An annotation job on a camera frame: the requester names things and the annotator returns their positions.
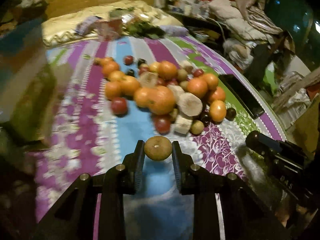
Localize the brown round longan fruit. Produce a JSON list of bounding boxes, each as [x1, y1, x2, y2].
[[144, 136, 172, 161]]

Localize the dark purple plum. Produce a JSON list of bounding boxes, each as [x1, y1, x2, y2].
[[226, 108, 236, 121]]

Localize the red tomato front centre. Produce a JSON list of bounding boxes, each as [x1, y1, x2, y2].
[[153, 115, 171, 134]]

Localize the red tomato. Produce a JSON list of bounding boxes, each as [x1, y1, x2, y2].
[[153, 115, 171, 134], [111, 97, 128, 115]]

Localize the beige cut fruit chunk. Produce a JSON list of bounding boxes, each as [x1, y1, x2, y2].
[[177, 93, 203, 117]]

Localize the red tomato front left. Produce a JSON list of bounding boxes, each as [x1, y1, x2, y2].
[[111, 97, 128, 115]]

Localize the large central orange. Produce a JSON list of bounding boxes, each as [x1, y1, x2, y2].
[[148, 86, 176, 115]]

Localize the purple floral striped bedspread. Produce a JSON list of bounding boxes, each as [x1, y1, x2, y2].
[[30, 35, 287, 223]]

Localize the orange left of pile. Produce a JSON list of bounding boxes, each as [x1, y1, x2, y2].
[[105, 81, 122, 101]]

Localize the orange behind tomato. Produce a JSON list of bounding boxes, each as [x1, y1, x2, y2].
[[120, 75, 140, 97]]

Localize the black smartphone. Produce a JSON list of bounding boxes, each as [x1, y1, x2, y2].
[[219, 74, 265, 120]]

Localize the open cardboard gift box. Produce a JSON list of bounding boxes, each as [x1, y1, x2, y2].
[[1, 18, 73, 149]]

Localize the green leafy vegetables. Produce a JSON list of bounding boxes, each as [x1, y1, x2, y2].
[[123, 21, 165, 40]]

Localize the pile of clothes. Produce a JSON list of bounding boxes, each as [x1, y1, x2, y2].
[[209, 0, 284, 70]]

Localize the cream zigzag pillow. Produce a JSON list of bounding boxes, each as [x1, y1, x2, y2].
[[42, 0, 182, 47]]

